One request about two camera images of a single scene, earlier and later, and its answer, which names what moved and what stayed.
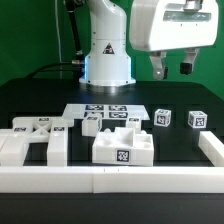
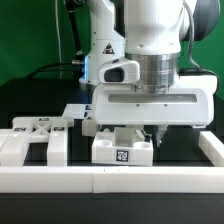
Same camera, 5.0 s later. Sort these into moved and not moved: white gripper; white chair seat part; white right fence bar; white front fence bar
Moved: white gripper
Not moved: white front fence bar; white right fence bar; white chair seat part
